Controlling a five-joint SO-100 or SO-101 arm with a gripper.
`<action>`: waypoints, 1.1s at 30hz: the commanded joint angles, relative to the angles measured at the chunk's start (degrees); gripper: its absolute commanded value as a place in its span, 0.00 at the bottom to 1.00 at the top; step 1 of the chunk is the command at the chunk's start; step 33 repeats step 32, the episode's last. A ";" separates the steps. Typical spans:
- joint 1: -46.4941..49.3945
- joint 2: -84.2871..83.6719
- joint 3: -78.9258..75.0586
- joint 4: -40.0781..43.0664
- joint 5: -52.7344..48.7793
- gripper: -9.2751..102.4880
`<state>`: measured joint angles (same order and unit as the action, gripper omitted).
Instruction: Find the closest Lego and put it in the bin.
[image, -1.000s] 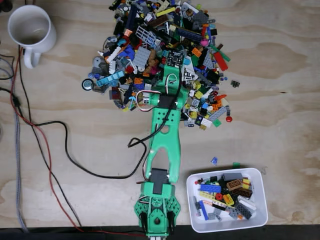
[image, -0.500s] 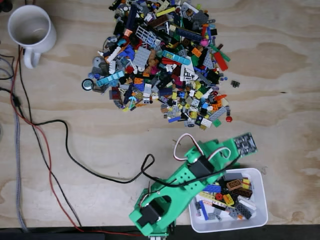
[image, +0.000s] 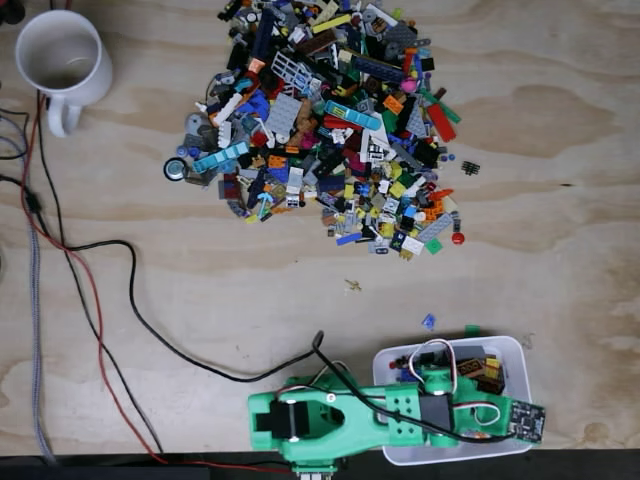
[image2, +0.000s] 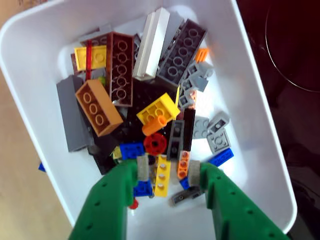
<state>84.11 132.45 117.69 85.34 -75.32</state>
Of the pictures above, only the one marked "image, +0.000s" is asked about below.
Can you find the small tan Lego piece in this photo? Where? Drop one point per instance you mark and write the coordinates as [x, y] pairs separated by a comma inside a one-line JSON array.
[[354, 285]]

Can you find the small orange Lego piece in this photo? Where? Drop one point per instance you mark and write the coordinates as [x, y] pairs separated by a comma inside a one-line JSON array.
[[472, 435]]

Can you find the dark brown Lego brick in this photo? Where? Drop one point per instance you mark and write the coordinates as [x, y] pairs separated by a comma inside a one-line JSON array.
[[492, 386]]

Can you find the yellow Lego brick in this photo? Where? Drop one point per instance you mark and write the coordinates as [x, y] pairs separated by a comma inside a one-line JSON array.
[[492, 365]]

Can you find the white plastic bin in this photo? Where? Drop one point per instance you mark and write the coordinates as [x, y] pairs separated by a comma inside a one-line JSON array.
[[525, 370]]

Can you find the grey Lego brick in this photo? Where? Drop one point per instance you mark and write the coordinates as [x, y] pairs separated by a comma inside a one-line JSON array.
[[472, 351]]

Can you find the green Lego brick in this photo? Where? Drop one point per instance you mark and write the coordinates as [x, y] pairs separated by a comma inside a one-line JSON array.
[[472, 329]]

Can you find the small blue Lego tile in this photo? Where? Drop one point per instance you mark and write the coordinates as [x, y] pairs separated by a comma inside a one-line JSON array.
[[428, 321]]

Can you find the green square Lego plate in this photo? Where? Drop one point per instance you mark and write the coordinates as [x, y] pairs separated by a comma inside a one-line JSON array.
[[434, 245]]

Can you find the red round Lego piece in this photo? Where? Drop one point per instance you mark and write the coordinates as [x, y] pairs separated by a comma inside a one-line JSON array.
[[458, 238]]

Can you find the white Lego tile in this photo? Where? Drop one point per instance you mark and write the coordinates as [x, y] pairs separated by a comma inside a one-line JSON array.
[[412, 245]]

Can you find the grey studded Lego plate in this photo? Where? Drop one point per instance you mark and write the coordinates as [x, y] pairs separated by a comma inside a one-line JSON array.
[[435, 227]]

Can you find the orange Lego claw piece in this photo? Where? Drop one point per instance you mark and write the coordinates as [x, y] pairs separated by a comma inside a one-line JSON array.
[[440, 194]]

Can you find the black Lego grille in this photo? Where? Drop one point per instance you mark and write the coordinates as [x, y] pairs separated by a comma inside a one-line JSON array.
[[469, 168]]

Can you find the red long Lego brick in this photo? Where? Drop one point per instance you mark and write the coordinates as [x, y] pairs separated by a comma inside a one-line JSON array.
[[442, 122]]

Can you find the green long Lego plate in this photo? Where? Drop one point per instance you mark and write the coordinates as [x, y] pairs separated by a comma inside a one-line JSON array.
[[452, 116]]

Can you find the grey Lego wedge plate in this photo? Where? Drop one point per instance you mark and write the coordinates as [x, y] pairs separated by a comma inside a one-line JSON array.
[[416, 120]]

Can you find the orange Lego brick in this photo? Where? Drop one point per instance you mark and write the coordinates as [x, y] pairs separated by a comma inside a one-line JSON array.
[[393, 103]]

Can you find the pink Lego ball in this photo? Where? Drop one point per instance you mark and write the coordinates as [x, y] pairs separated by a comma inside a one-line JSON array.
[[409, 85]]

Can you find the large grey Lego plate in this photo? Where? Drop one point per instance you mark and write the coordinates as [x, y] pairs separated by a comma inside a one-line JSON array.
[[284, 114]]

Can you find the light blue Lego brick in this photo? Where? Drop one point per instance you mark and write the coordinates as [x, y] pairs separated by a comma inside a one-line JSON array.
[[221, 157]]

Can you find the Lego wheel with tyre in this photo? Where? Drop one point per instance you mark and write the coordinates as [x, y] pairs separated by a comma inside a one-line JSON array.
[[175, 169]]

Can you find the white Lego fence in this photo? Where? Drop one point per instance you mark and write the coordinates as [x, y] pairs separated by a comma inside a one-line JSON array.
[[291, 67]]

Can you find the white long Lego brick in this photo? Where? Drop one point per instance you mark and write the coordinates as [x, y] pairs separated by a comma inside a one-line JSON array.
[[230, 107]]

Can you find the grey round Lego dish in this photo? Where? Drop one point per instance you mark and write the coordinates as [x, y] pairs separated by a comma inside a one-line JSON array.
[[196, 122]]

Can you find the yellow Lego plate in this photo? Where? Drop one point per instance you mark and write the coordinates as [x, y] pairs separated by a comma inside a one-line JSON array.
[[330, 23]]

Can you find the dark blue Lego beam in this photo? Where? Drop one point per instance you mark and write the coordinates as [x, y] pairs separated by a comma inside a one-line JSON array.
[[262, 32]]

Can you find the light blue long plate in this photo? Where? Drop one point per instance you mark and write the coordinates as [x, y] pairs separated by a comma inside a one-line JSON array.
[[352, 115]]

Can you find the dark blue long plate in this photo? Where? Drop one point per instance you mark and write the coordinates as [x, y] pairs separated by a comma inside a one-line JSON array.
[[377, 67]]

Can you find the white ceramic mug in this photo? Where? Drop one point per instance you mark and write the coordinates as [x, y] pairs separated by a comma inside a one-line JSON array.
[[100, 75]]

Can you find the black device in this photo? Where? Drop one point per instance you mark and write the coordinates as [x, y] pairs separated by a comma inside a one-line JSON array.
[[10, 10]]

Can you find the bare camera circuit board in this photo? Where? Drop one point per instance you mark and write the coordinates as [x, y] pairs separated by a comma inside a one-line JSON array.
[[527, 421]]

